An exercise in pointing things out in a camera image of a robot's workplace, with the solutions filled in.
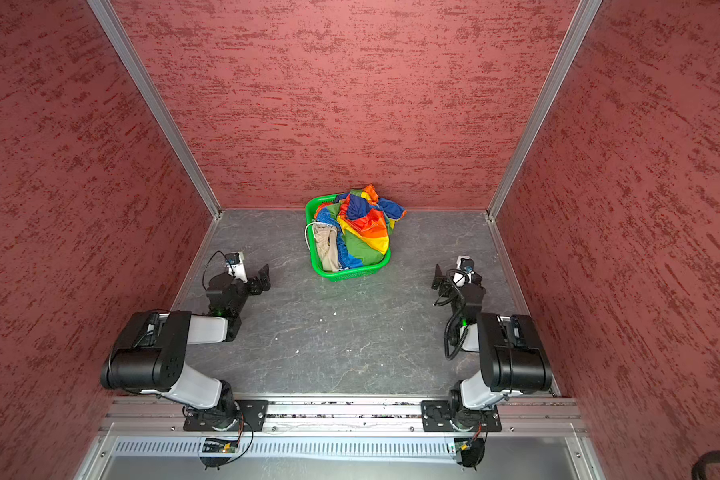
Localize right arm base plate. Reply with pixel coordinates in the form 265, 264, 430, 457
420, 400, 502, 433

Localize aluminium corner post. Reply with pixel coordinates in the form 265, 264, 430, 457
87, 0, 223, 220
487, 0, 602, 223

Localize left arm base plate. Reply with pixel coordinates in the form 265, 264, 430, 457
183, 399, 270, 434

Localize right base connector board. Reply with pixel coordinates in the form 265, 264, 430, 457
455, 438, 485, 470

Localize green plastic basket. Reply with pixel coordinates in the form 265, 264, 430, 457
304, 193, 393, 283

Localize right aluminium corner post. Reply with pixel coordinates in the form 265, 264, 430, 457
487, 0, 602, 223

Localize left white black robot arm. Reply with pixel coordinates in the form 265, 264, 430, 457
100, 265, 271, 432

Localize base connector board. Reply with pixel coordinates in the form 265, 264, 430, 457
201, 438, 240, 455
455, 438, 485, 470

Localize left base connector board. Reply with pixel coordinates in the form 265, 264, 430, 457
201, 438, 240, 455

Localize left aluminium corner post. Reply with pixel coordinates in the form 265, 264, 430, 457
87, 0, 223, 220

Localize aluminium front rail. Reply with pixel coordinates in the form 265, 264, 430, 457
96, 394, 589, 438

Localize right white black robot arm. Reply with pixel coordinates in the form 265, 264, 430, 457
422, 257, 553, 433

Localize white perforated vent strip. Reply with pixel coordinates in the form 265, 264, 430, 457
113, 437, 456, 461

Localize beige shorts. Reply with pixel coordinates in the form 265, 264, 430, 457
312, 222, 342, 273

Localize rainbow striped shorts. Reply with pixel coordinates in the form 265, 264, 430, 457
313, 184, 407, 271

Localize black cable bottom right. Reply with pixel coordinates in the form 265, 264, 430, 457
691, 449, 720, 480

